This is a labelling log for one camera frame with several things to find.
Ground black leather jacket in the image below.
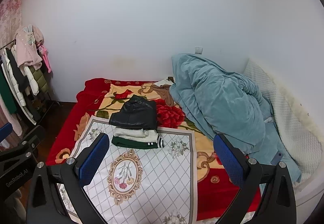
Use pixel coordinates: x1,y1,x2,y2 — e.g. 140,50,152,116
109,95,158,130

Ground hanging clothes on rack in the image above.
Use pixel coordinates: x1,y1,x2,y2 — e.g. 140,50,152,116
0,24,62,148

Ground white textured padded mattress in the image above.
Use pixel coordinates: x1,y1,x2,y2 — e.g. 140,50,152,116
244,59,323,192

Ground green striped folded garment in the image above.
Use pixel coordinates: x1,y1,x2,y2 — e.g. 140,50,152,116
112,136,165,150

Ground red floral blanket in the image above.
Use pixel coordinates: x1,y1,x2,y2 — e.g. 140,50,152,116
47,78,239,223

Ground white diamond pattern cloth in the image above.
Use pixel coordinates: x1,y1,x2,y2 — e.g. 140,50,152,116
83,127,197,223

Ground light blue quilt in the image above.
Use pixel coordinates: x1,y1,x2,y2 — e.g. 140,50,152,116
170,54,302,183

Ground white fluffy folded garment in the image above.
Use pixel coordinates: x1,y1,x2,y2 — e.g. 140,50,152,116
113,127,159,143

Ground pink floral curtain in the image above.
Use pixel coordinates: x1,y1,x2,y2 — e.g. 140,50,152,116
1,0,22,47

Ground white wall socket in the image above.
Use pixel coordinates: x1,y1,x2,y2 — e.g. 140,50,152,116
195,47,203,54

